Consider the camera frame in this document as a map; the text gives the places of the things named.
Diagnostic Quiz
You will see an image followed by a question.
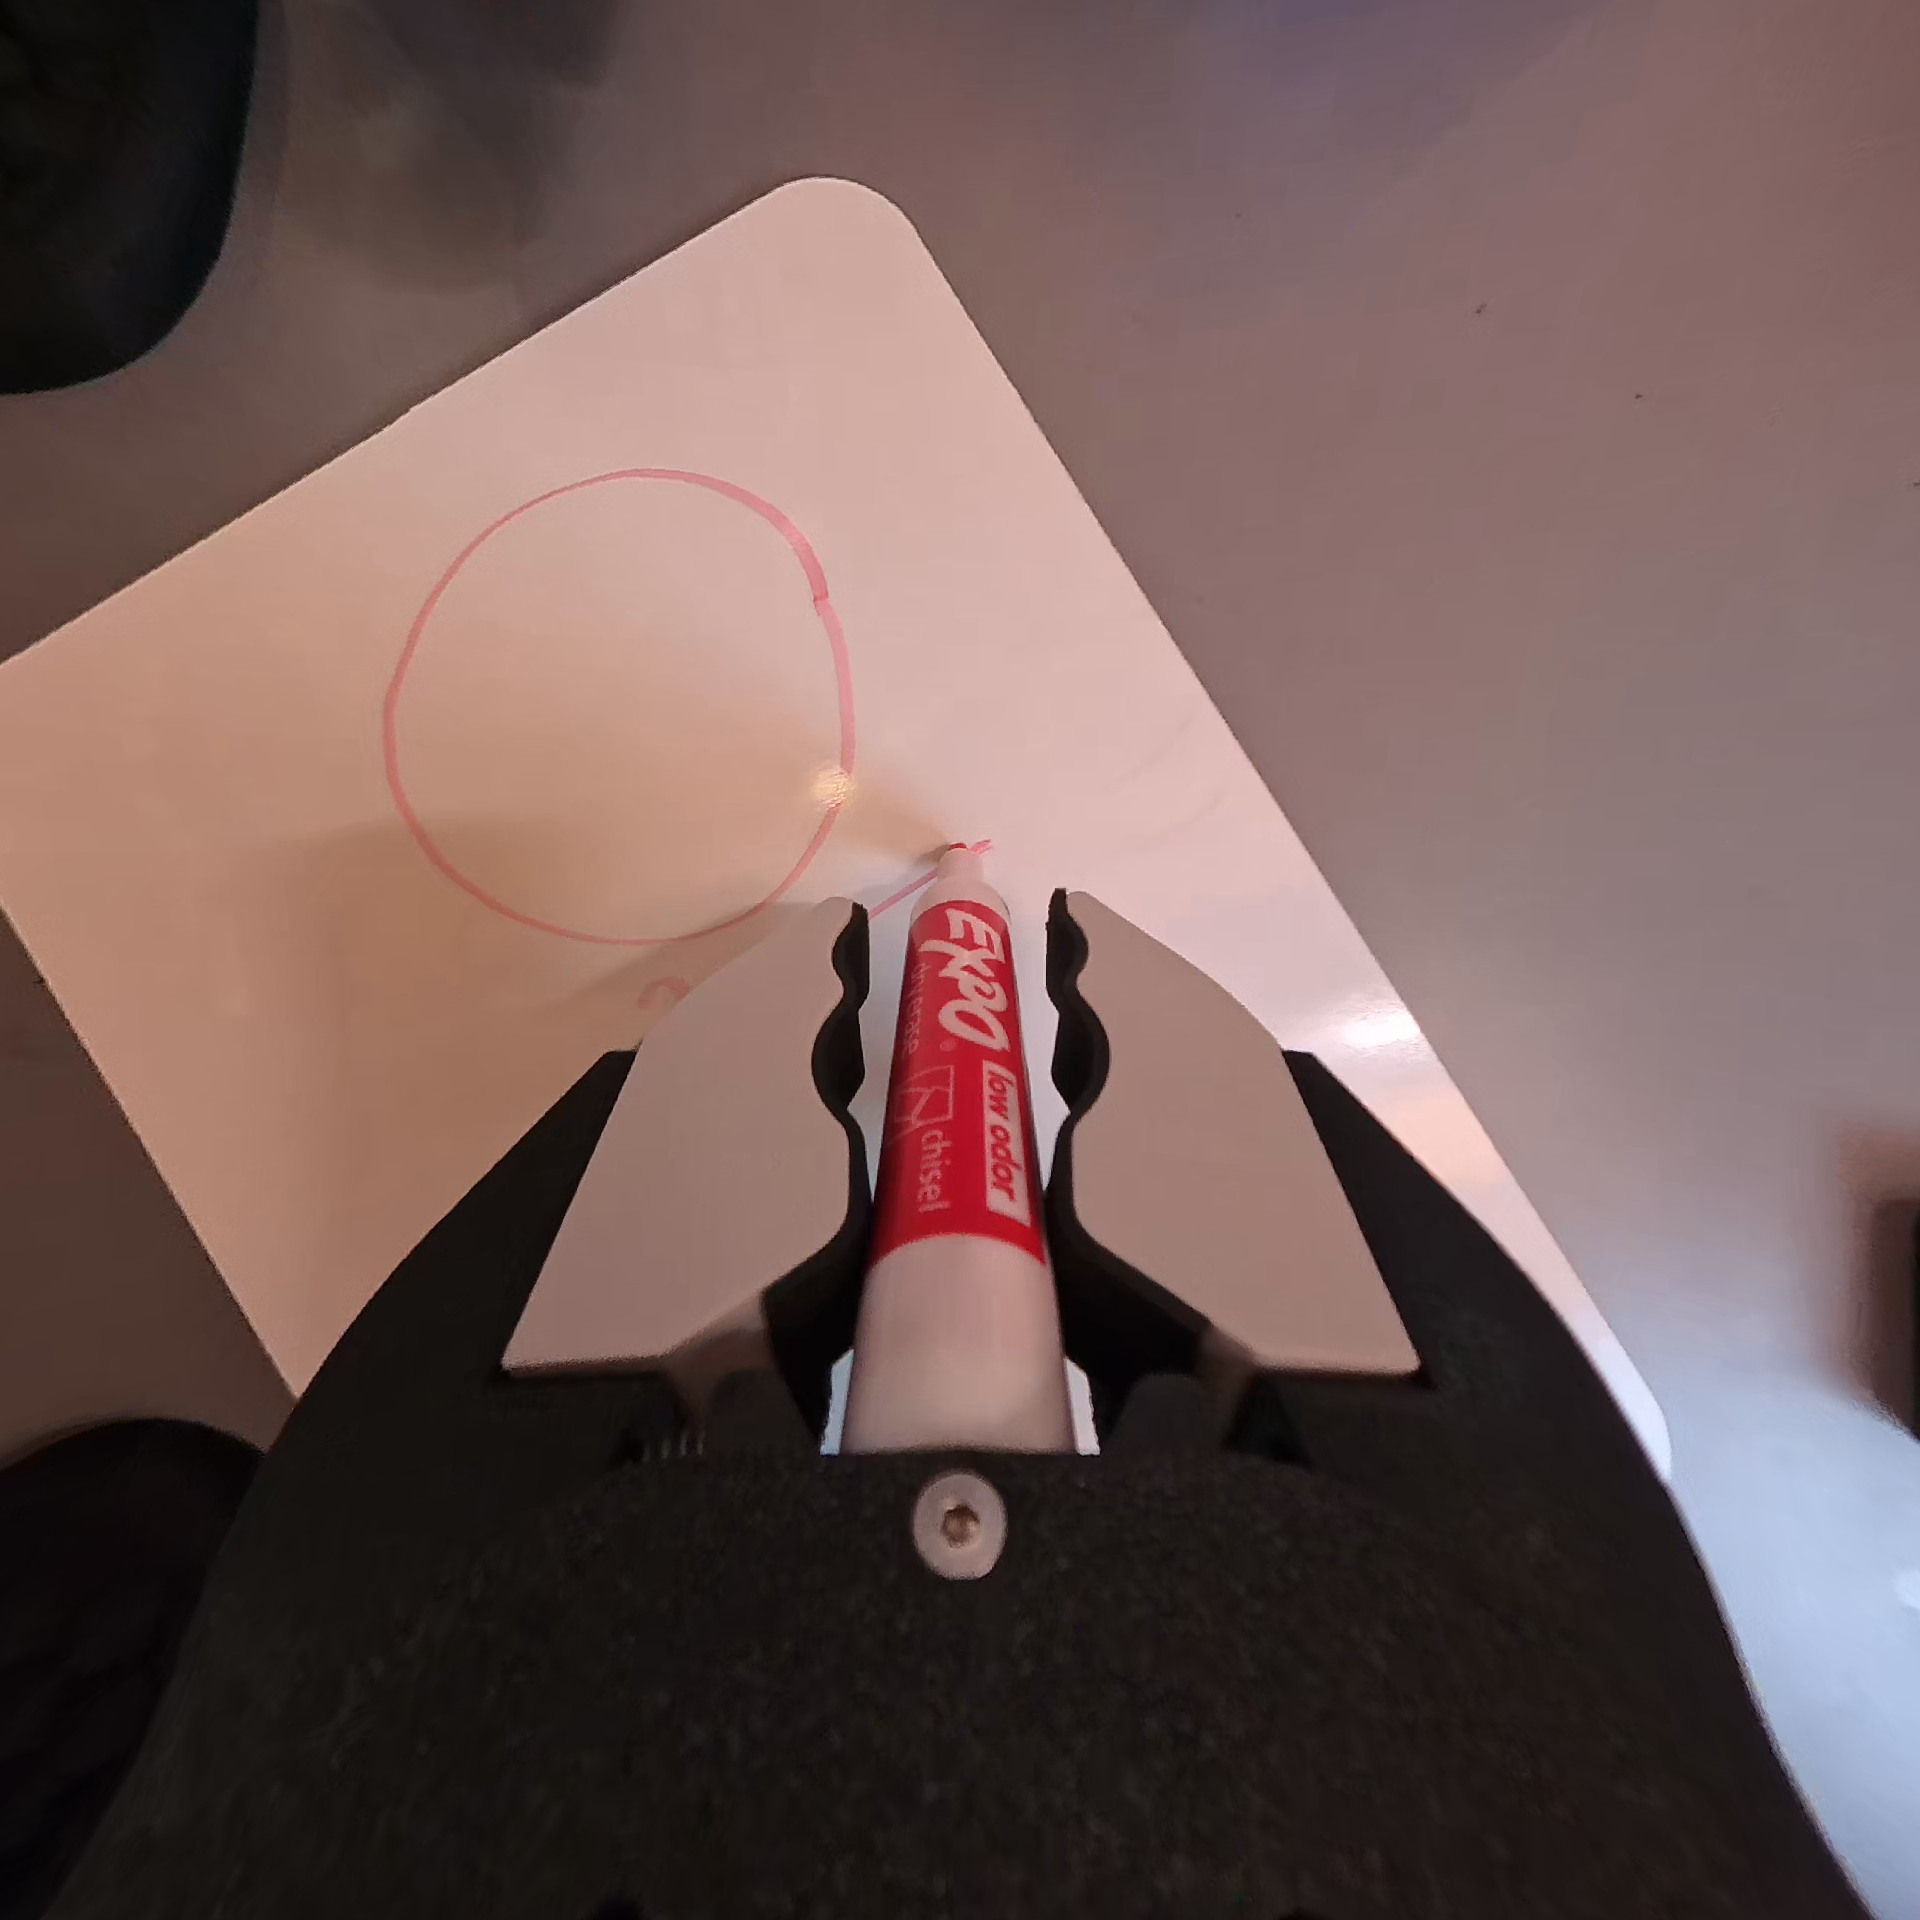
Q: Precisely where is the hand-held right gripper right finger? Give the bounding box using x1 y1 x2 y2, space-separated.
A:
1042 884 1421 1383

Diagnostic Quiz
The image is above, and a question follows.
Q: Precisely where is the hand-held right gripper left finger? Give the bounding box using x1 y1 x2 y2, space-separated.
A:
498 896 877 1424

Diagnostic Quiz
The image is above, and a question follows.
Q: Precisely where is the red dry erase marker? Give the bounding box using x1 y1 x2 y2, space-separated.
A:
839 840 1086 1456

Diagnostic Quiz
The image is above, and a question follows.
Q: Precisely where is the small white whiteboard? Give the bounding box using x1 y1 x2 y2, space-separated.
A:
0 177 1675 1482

